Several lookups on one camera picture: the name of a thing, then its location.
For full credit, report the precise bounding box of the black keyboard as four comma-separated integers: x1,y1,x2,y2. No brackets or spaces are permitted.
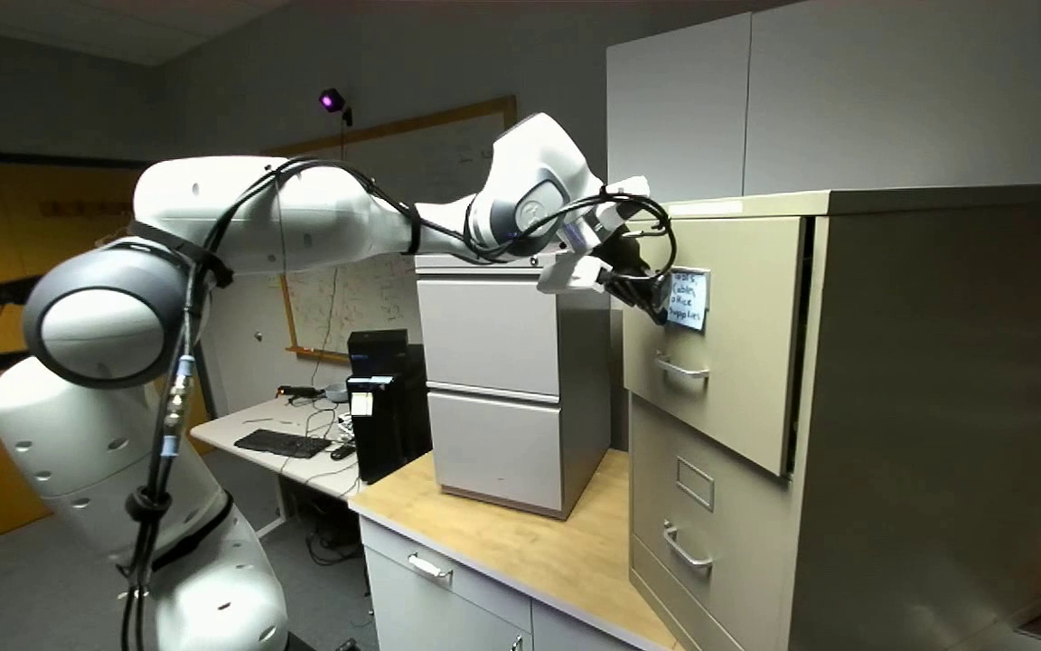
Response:
230,428,333,458

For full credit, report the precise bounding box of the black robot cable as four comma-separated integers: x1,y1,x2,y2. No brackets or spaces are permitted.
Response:
116,158,428,651

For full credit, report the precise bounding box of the black desktop computer tower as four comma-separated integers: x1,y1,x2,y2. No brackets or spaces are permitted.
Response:
347,330,429,484

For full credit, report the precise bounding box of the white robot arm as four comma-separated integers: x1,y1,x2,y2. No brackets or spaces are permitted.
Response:
0,111,674,651

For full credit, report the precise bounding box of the wooden top base cabinet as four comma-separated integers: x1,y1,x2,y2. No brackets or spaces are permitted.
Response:
352,453,685,651

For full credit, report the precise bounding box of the beige file cabinet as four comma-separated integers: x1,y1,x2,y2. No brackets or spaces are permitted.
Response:
627,187,1041,651

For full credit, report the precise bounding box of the grey lateral file cabinet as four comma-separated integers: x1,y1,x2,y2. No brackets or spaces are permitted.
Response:
416,254,611,517

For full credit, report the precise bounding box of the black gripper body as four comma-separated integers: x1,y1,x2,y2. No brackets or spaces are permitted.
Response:
535,193,680,326

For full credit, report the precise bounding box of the white tall wall cabinet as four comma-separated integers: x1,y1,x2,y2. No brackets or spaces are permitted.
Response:
609,0,1041,200

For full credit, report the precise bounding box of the beige file drawer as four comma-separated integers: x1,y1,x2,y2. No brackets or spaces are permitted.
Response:
621,216,806,477

